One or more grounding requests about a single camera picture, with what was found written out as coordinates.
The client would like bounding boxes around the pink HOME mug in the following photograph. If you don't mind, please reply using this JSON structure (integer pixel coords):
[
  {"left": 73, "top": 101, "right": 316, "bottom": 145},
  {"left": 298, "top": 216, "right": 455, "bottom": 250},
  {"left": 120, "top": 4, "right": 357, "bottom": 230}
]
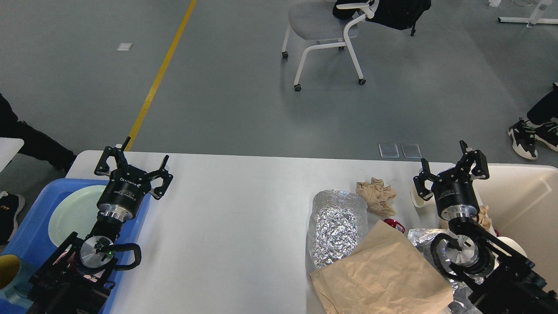
[{"left": 54, "top": 250, "right": 105, "bottom": 282}]

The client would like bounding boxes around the person black sneakers right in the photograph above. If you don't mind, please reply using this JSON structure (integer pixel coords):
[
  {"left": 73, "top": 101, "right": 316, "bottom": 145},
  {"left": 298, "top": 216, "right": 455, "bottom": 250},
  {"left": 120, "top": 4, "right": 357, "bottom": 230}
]
[{"left": 507, "top": 83, "right": 558, "bottom": 160}]

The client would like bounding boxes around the white stand base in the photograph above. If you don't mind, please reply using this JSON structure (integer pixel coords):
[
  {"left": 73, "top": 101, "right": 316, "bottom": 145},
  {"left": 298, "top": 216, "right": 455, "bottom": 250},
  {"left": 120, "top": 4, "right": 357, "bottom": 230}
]
[{"left": 497, "top": 0, "right": 558, "bottom": 28}]

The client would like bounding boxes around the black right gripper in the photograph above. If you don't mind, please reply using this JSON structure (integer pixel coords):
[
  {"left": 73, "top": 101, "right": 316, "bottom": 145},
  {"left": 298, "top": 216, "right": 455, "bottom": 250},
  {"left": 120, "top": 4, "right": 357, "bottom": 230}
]
[{"left": 413, "top": 140, "right": 490, "bottom": 221}]

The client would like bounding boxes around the crumpled napkin by bin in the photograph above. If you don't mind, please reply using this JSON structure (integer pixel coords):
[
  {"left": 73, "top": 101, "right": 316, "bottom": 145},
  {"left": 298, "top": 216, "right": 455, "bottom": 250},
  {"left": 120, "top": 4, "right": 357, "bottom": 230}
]
[{"left": 478, "top": 205, "right": 493, "bottom": 231}]

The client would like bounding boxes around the foil piece under arm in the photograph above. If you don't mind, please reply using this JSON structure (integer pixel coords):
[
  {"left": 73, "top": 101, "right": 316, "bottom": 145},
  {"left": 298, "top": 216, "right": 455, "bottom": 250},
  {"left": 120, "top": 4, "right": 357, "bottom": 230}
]
[{"left": 407, "top": 229, "right": 481, "bottom": 314}]

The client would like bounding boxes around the brown paper bag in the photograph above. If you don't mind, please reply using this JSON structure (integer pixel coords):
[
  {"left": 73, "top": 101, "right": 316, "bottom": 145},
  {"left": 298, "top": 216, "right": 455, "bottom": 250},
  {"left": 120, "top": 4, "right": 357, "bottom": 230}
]
[{"left": 310, "top": 221, "right": 454, "bottom": 314}]

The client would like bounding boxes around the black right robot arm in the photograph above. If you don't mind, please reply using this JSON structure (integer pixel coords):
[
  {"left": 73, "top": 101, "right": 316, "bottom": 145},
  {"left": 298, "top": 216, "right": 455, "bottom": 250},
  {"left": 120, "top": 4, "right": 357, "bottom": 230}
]
[{"left": 413, "top": 140, "right": 558, "bottom": 314}]

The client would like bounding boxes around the white grey office chair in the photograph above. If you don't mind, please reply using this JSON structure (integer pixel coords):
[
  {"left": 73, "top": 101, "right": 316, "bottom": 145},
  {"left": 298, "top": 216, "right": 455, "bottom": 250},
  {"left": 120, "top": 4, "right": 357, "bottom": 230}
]
[{"left": 281, "top": 0, "right": 379, "bottom": 92}]

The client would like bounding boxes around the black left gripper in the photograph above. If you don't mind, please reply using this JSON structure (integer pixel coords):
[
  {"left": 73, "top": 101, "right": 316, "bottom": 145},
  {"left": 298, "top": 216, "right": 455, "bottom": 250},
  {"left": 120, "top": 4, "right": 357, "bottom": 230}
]
[{"left": 94, "top": 136, "right": 174, "bottom": 221}]

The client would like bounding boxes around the white paper cup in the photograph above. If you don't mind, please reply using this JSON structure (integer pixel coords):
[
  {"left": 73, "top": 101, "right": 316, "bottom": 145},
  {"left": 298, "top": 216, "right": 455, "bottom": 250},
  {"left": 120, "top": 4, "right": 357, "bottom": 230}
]
[{"left": 410, "top": 185, "right": 435, "bottom": 208}]

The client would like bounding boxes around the light green plate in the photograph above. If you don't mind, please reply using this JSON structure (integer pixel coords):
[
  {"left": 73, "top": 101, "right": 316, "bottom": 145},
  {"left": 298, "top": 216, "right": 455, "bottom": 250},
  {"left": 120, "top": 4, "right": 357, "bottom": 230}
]
[{"left": 48, "top": 185, "right": 105, "bottom": 247}]

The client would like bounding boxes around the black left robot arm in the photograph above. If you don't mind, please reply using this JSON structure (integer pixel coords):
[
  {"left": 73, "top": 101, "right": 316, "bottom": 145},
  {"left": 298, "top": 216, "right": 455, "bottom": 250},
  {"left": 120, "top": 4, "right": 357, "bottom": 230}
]
[{"left": 27, "top": 137, "right": 173, "bottom": 314}]

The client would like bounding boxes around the teal mug yellow inside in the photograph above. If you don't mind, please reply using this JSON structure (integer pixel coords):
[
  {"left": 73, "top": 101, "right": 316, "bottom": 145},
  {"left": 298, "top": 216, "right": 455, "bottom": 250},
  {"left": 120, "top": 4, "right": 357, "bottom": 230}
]
[{"left": 0, "top": 254, "right": 37, "bottom": 310}]

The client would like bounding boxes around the beige plastic bin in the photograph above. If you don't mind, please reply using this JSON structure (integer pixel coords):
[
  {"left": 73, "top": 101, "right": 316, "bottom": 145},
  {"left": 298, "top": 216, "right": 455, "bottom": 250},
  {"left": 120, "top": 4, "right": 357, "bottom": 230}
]
[{"left": 473, "top": 163, "right": 558, "bottom": 290}]

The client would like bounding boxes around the aluminium foil sheet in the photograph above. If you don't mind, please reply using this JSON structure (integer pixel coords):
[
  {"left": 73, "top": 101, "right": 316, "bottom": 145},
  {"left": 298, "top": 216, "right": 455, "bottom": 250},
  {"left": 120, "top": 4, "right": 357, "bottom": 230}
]
[{"left": 306, "top": 189, "right": 368, "bottom": 270}]

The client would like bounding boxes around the crumpled brown napkin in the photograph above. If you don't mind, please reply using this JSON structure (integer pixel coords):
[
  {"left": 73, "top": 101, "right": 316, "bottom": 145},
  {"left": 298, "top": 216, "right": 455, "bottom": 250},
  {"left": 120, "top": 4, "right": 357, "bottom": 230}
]
[{"left": 355, "top": 177, "right": 397, "bottom": 217}]

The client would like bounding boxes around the person dark clothing left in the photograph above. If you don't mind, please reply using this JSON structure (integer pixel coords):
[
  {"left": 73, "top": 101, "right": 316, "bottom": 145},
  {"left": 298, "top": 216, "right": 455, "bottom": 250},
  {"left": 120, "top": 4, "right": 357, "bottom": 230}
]
[{"left": 0, "top": 96, "right": 77, "bottom": 245}]

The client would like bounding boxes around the black backpack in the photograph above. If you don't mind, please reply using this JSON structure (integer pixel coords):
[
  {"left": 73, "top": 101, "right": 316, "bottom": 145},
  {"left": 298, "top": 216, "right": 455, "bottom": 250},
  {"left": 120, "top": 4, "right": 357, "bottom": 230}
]
[{"left": 333, "top": 0, "right": 431, "bottom": 36}]

